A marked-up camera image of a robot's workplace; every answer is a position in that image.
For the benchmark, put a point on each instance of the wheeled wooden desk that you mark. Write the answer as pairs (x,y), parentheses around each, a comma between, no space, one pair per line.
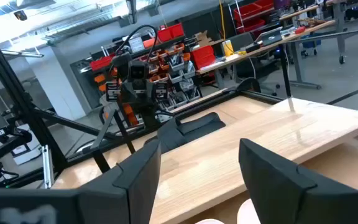
(340,31)

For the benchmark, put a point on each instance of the shelf of red bins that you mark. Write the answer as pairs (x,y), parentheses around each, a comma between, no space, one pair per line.
(250,14)

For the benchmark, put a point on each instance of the yellow plastic container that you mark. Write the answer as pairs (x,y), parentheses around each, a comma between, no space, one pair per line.
(228,48)

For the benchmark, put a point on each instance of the blue plastic bin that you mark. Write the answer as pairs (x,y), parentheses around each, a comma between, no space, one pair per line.
(311,42)

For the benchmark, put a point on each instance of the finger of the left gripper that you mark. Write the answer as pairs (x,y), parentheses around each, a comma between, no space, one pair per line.
(161,90)
(112,91)

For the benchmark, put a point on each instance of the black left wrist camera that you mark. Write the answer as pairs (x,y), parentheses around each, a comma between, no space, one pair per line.
(138,70)

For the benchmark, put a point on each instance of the brown cardboard piece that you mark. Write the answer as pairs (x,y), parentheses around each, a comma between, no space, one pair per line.
(203,38)

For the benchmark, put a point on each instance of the white equipment box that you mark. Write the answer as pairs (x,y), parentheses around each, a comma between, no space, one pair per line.
(26,152)

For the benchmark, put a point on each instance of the silver metal bracket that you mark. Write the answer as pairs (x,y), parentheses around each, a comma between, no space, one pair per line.
(48,168)

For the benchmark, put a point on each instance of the rack of small parts bins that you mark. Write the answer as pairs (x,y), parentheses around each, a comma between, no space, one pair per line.
(179,77)

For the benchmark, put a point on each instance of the white building column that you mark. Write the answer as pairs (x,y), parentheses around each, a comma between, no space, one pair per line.
(57,84)

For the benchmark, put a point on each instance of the black aluminium rig frame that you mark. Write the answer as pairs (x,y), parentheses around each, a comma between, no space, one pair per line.
(19,96)

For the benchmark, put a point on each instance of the grey laptop with sticker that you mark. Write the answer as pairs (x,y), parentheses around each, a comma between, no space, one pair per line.
(270,38)

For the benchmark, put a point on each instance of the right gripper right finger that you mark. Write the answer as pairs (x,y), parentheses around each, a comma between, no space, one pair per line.
(278,193)

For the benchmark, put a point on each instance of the black rubber slide sandal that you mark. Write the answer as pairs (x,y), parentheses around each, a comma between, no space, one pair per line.
(194,129)

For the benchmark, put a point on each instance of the pink rubber slide sandal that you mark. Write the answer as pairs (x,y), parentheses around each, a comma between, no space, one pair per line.
(248,214)
(209,221)

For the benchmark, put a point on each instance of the red plastic storage bin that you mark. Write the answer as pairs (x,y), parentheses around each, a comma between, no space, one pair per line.
(203,57)
(101,63)
(170,32)

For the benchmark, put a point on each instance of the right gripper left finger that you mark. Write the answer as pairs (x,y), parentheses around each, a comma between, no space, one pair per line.
(129,193)

